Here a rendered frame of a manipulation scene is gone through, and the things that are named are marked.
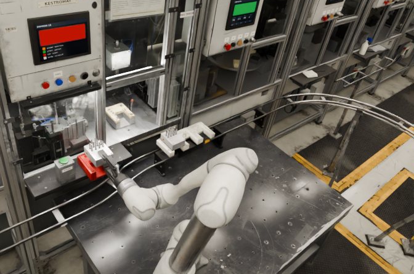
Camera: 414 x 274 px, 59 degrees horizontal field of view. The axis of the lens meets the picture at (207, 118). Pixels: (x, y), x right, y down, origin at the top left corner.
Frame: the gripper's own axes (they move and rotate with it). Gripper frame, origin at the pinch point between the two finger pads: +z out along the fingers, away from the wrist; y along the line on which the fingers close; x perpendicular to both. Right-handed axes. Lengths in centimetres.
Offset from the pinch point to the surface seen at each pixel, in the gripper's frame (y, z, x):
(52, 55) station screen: 53, 17, 13
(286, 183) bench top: -35, -50, -104
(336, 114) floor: -105, 17, -322
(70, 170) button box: -5.4, 5.6, 14.8
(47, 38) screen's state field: 61, 18, 15
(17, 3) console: 75, 20, 23
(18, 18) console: 70, 20, 24
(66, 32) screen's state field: 62, 18, 7
